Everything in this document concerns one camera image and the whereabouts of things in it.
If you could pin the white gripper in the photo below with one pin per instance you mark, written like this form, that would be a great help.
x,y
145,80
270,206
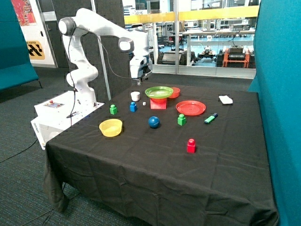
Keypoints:
x,y
140,68

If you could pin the green plastic plate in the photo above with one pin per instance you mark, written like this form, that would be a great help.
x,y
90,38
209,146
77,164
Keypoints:
x,y
159,92

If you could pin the blue ball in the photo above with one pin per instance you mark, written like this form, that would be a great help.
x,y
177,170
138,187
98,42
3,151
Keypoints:
x,y
154,122

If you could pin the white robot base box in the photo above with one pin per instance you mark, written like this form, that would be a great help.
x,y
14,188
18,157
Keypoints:
x,y
59,113

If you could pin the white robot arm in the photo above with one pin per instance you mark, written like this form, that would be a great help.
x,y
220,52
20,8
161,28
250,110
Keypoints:
x,y
73,28

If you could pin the red square pot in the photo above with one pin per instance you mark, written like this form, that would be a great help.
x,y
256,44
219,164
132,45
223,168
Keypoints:
x,y
158,104

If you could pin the white cup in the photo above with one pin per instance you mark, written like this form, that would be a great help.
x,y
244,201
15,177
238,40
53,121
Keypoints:
x,y
135,96

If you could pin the blue block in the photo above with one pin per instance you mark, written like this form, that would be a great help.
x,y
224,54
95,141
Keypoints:
x,y
133,107

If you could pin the small red bowl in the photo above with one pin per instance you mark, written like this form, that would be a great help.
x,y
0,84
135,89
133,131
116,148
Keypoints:
x,y
175,93

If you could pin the green block left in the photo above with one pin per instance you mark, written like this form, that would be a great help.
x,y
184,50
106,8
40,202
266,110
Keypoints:
x,y
113,110

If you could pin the green block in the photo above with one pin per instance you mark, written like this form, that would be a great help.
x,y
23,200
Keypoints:
x,y
181,120
113,110

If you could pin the grey metal pole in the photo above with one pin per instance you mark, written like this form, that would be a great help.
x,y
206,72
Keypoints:
x,y
104,67

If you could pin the yellow plastic bowl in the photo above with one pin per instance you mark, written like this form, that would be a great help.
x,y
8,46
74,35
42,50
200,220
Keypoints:
x,y
111,127

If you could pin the red plastic plate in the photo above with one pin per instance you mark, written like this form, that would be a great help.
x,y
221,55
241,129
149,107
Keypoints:
x,y
191,107

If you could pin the green block right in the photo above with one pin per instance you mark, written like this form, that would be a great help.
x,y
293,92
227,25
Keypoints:
x,y
181,120

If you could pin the black tablecloth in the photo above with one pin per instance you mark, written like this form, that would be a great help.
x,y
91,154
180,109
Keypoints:
x,y
148,173

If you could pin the red block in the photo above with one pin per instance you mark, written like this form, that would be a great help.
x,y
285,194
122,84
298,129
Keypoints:
x,y
191,145

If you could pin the green highlighter pen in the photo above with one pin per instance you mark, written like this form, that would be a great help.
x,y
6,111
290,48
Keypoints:
x,y
211,118

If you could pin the white folded cloth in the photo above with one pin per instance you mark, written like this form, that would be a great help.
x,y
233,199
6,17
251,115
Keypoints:
x,y
226,100

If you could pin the orange black cart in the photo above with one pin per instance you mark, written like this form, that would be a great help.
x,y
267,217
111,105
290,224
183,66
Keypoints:
x,y
236,57

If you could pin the yellow black sign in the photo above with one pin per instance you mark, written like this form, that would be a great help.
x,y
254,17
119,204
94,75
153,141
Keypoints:
x,y
35,50

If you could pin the teal sofa left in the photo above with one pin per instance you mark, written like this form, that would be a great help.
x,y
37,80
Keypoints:
x,y
15,66

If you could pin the teal partition right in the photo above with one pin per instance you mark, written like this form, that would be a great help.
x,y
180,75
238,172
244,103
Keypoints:
x,y
277,45

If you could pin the red poster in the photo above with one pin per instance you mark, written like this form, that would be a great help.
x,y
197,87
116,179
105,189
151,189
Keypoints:
x,y
24,12

